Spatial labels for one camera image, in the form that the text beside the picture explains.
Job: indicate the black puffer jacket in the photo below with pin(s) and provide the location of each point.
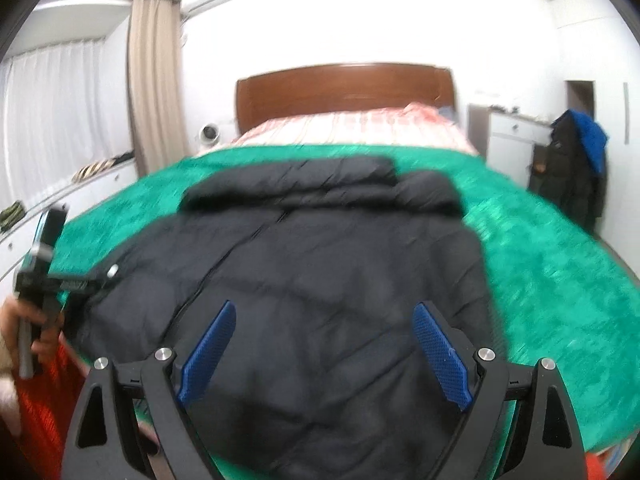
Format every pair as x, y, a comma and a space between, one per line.
324, 260

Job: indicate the green camouflage item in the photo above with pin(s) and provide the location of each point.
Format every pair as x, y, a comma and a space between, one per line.
10, 216

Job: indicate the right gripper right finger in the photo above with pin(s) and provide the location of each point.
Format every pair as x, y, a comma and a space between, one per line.
517, 421

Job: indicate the small white fan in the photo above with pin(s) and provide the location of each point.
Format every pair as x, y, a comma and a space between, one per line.
209, 136

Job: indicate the blue garment on chair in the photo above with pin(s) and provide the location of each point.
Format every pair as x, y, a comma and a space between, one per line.
593, 140

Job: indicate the white wardrobe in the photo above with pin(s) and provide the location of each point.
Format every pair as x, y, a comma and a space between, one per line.
603, 49

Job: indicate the white sheer curtain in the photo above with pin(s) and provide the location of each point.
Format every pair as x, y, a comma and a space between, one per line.
62, 108

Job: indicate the pink striped bed sheet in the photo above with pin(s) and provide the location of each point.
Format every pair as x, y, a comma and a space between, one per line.
416, 125

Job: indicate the green plush blanket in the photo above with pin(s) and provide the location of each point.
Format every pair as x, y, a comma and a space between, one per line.
554, 290

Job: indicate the striped cushion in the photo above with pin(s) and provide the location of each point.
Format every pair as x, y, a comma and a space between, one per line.
91, 170

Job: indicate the black coat on chair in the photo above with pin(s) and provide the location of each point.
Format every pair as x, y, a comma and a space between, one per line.
562, 174

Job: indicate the orange red garment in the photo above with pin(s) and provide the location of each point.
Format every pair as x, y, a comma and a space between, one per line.
46, 404

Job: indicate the beige curtain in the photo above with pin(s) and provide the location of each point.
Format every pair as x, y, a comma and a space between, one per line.
154, 78

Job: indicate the white window drawer cabinet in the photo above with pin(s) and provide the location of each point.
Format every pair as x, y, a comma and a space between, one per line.
77, 199

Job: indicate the white desk with drawer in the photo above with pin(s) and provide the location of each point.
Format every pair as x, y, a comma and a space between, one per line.
507, 142

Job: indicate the brown wooden headboard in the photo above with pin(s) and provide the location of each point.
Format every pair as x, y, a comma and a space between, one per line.
322, 89

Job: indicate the white air conditioner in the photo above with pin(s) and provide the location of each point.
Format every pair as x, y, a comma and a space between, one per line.
191, 8

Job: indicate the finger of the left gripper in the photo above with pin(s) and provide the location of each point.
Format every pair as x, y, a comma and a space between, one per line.
108, 277

